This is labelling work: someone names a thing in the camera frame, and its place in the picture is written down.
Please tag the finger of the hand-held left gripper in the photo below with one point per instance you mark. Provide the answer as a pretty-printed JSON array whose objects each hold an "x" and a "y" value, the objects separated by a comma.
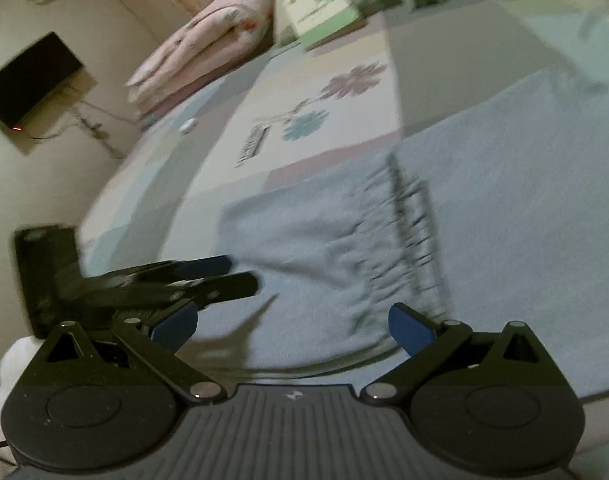
[
  {"x": 204, "y": 266},
  {"x": 229, "y": 285}
]

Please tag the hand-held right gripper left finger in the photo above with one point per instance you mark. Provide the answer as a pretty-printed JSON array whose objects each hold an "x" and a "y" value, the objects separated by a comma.
[{"x": 174, "y": 324}]

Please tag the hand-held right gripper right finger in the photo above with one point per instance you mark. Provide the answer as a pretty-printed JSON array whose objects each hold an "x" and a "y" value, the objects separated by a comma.
[{"x": 409, "y": 326}]

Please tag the small white case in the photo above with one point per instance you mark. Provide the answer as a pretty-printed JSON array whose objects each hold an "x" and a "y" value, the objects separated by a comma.
[{"x": 188, "y": 126}]

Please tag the pink floral folded quilt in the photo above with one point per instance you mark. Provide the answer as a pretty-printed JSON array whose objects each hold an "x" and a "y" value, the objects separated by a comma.
[{"x": 204, "y": 45}]

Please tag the green and white book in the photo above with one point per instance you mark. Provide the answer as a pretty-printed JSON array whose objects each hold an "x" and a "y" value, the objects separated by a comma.
[{"x": 324, "y": 12}]

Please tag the black wall television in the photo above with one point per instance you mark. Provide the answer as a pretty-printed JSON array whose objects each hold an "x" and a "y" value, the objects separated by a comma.
[{"x": 32, "y": 80}]

